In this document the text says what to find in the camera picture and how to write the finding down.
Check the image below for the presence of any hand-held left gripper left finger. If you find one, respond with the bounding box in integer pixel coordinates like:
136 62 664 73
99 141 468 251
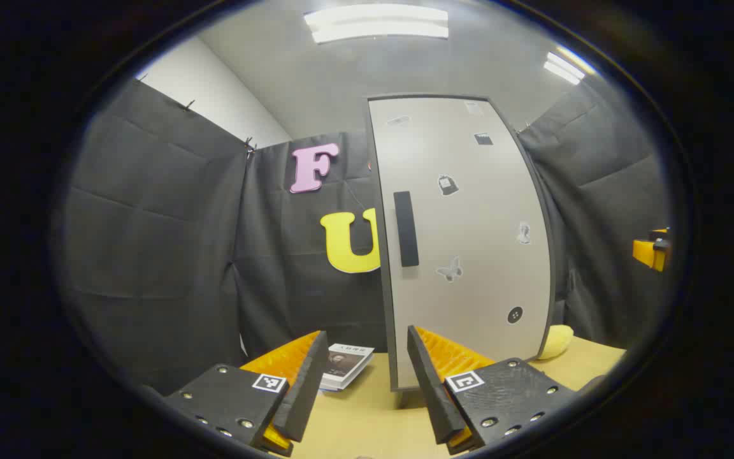
164 330 329 457

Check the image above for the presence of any yellow round sponge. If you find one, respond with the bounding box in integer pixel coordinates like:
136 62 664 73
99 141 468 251
536 324 575 361

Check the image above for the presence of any white book with portrait cover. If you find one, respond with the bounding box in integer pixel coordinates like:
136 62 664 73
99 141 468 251
320 343 375 392

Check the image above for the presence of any black door handle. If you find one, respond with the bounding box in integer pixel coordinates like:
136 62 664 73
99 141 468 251
394 191 420 268

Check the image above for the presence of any black backdrop cloth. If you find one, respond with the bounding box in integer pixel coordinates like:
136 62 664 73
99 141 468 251
64 80 670 396

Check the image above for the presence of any light grey cabinet door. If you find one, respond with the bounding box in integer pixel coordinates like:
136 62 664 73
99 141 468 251
370 98 552 388

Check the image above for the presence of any dark grey cabinet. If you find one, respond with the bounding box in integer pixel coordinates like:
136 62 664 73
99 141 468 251
366 94 557 392

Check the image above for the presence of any small ceiling light panel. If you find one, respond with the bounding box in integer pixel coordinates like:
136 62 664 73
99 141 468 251
543 46 597 85

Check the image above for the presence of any large ceiling light panel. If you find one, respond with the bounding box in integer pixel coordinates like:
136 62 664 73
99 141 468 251
304 4 449 44

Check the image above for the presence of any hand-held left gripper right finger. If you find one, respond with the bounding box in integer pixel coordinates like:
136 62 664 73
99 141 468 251
407 325 578 455

